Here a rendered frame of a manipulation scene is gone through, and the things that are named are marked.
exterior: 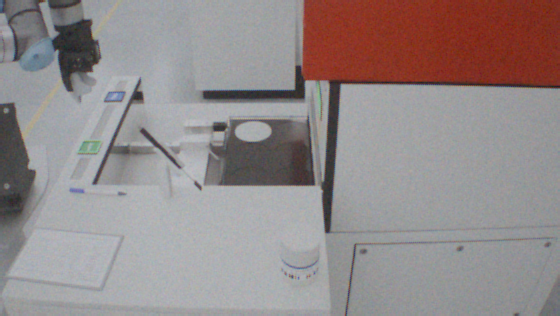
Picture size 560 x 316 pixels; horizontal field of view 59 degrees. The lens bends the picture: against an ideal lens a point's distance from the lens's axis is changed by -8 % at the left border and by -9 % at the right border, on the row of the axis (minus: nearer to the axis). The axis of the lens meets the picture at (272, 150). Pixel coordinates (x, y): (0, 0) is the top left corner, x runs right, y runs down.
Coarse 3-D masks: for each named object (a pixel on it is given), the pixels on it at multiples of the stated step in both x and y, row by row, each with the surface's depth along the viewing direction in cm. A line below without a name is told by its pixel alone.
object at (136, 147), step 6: (132, 144) 154; (138, 144) 154; (144, 144) 154; (150, 144) 154; (168, 144) 154; (174, 144) 154; (132, 150) 155; (138, 150) 155; (144, 150) 155; (150, 150) 155; (174, 150) 155; (180, 150) 155; (216, 150) 154
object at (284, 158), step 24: (240, 120) 155; (264, 120) 155; (288, 120) 155; (240, 144) 145; (264, 144) 145; (288, 144) 145; (240, 168) 136; (264, 168) 136; (288, 168) 136; (312, 168) 136
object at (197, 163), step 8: (184, 152) 146; (192, 152) 146; (200, 152) 146; (208, 152) 146; (184, 160) 143; (192, 160) 143; (200, 160) 143; (208, 160) 144; (184, 168) 140; (192, 168) 140; (200, 168) 140; (208, 168) 144; (176, 176) 137; (184, 176) 137; (192, 176) 137; (200, 176) 137; (176, 184) 134; (184, 184) 134; (192, 184) 134; (200, 184) 134
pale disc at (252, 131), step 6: (240, 126) 152; (246, 126) 152; (252, 126) 152; (258, 126) 152; (264, 126) 152; (240, 132) 150; (246, 132) 150; (252, 132) 150; (258, 132) 150; (264, 132) 150; (270, 132) 150; (240, 138) 148; (246, 138) 147; (252, 138) 147; (258, 138) 147; (264, 138) 147
